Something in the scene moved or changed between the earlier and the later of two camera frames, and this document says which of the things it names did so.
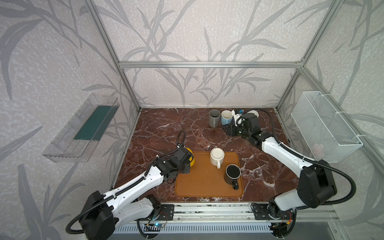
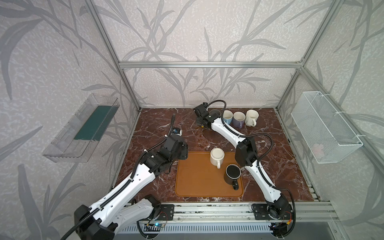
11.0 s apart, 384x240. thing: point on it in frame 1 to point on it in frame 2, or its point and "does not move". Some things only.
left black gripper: [183, 161] to [174, 138]
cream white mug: [217, 155] does not move
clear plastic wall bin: [77, 142] does not move
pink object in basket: [318, 152] does not move
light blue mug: [226, 117] does not move
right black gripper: [233, 129] to [201, 119]
